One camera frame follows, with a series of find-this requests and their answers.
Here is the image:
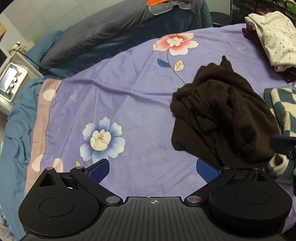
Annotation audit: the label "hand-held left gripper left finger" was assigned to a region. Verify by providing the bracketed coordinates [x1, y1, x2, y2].
[39, 159, 123, 206]

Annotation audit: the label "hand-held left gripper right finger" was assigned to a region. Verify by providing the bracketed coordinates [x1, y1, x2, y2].
[184, 159, 277, 206]

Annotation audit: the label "white appliance with knobs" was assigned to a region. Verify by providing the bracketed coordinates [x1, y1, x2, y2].
[0, 61, 28, 102]

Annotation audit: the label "dark maroon clothes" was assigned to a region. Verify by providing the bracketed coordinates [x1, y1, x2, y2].
[242, 20, 296, 83]

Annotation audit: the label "teal bedsheet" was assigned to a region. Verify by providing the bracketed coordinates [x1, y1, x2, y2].
[0, 30, 64, 240]

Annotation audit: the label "green white checkered fleece cloth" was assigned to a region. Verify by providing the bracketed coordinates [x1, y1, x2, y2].
[264, 88, 296, 184]

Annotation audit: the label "black wire rack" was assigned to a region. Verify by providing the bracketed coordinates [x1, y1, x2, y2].
[231, 0, 296, 24]

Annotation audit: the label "dark brown garment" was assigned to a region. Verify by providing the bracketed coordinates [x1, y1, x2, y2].
[170, 55, 281, 169]

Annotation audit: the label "black round stool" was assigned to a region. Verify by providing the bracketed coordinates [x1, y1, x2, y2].
[211, 11, 232, 28]

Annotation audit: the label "grey blue pillow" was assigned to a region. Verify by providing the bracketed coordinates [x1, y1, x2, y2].
[40, 0, 205, 70]

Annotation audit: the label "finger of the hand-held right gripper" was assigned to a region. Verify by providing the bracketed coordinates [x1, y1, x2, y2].
[270, 135, 296, 160]

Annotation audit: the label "purple floral blanket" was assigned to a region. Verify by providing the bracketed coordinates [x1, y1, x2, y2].
[24, 23, 296, 233]

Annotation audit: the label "cream polka dot garment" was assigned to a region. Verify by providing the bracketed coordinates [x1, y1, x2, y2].
[245, 11, 296, 72]

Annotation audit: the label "dark blue quilt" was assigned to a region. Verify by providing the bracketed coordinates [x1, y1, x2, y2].
[54, 5, 213, 79]

